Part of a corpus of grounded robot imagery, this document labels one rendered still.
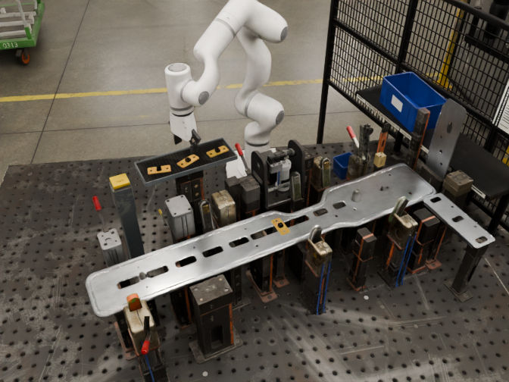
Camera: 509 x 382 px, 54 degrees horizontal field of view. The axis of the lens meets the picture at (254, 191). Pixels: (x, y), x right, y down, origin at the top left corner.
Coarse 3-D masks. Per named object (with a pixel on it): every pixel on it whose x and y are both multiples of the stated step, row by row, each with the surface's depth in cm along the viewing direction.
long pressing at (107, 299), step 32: (352, 192) 199; (384, 192) 199; (416, 192) 199; (256, 224) 186; (320, 224) 186; (352, 224) 186; (160, 256) 174; (224, 256) 174; (256, 256) 174; (96, 288) 164; (128, 288) 164; (160, 288) 164
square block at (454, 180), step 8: (448, 176) 198; (456, 176) 197; (464, 176) 198; (448, 184) 198; (456, 184) 195; (464, 184) 194; (448, 192) 200; (456, 192) 196; (464, 192) 198; (456, 200) 200; (464, 200) 203; (448, 232) 214; (448, 240) 219
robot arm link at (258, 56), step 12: (240, 36) 192; (252, 36) 192; (252, 48) 194; (264, 48) 196; (252, 60) 196; (264, 60) 196; (252, 72) 200; (264, 72) 199; (252, 84) 204; (240, 96) 212; (252, 96) 213; (240, 108) 216
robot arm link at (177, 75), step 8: (176, 64) 164; (184, 64) 164; (168, 72) 161; (176, 72) 160; (184, 72) 161; (168, 80) 162; (176, 80) 161; (184, 80) 162; (192, 80) 163; (168, 88) 164; (176, 88) 162; (168, 96) 168; (176, 96) 164; (176, 104) 167; (184, 104) 167
